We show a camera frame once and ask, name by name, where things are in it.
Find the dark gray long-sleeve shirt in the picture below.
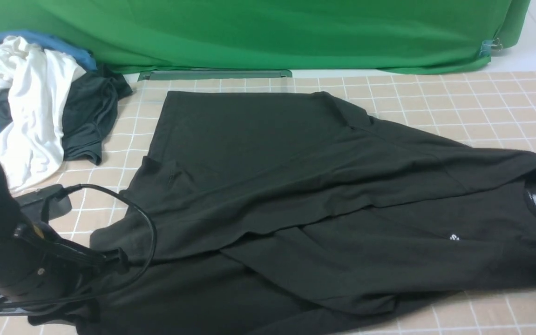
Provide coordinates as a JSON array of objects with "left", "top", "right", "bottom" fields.
[{"left": 76, "top": 92, "right": 536, "bottom": 335}]

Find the white crumpled shirt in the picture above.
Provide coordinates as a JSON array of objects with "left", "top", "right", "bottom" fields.
[{"left": 0, "top": 36, "right": 86, "bottom": 193}]

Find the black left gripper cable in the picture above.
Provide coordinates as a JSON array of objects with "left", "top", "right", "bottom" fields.
[{"left": 0, "top": 184, "right": 157, "bottom": 310}]

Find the beige checkered tablecloth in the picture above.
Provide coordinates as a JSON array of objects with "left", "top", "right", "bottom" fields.
[{"left": 0, "top": 70, "right": 536, "bottom": 335}]

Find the dark teal crumpled shirt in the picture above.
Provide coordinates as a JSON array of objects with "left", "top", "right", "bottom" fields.
[{"left": 0, "top": 63, "right": 133, "bottom": 165}]

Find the blue binder clip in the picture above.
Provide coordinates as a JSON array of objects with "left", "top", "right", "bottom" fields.
[{"left": 479, "top": 38, "right": 503, "bottom": 57}]

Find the green backdrop cloth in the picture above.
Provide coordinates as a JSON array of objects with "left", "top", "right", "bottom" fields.
[{"left": 0, "top": 0, "right": 530, "bottom": 74}]

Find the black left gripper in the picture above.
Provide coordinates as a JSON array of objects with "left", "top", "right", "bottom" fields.
[{"left": 0, "top": 164, "right": 129, "bottom": 326}]

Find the gray metal bar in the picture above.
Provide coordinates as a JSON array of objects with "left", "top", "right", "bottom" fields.
[{"left": 137, "top": 69, "right": 293, "bottom": 82}]

